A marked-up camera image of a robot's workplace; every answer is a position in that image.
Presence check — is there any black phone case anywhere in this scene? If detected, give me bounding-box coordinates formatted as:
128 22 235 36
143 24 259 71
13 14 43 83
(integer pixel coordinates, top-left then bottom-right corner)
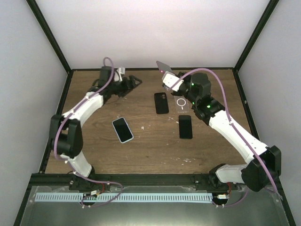
154 92 169 114

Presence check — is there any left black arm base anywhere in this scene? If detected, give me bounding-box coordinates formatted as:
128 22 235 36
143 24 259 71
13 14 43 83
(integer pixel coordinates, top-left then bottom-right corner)
69 176 110 192

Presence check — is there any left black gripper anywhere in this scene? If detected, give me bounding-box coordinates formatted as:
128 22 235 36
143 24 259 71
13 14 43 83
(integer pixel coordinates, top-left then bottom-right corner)
109 75 142 97

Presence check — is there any light blue slotted cable duct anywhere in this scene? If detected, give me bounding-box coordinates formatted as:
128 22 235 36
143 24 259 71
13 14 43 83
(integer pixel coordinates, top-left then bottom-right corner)
34 193 213 203

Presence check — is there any black aluminium frame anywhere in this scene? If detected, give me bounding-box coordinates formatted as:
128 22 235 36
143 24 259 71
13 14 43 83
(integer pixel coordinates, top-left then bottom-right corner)
13 0 296 226

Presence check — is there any clear magsafe phone case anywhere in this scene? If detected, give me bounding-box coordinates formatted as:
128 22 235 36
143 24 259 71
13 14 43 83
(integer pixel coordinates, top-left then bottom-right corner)
174 96 189 113

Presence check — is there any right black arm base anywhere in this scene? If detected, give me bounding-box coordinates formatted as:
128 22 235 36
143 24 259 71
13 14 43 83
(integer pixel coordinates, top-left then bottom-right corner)
193 174 238 191

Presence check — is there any black phone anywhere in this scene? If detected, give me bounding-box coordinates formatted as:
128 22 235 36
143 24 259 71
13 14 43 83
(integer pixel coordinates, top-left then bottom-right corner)
179 115 193 139

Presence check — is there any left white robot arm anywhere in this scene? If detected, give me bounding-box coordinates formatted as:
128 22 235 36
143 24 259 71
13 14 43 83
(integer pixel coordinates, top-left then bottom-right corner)
49 66 142 190

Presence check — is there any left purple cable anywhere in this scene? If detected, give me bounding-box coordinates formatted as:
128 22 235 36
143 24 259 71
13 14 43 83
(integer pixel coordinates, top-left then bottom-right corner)
54 56 124 209

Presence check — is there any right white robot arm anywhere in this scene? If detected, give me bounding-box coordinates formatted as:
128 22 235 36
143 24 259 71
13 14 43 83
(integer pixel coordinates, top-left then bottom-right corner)
169 68 281 193

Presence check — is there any grey metal front plate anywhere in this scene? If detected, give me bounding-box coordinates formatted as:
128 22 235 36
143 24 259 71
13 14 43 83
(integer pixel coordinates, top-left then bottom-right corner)
20 186 289 226

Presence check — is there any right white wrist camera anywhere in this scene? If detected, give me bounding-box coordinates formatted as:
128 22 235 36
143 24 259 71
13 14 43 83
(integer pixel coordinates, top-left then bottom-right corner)
162 71 184 91

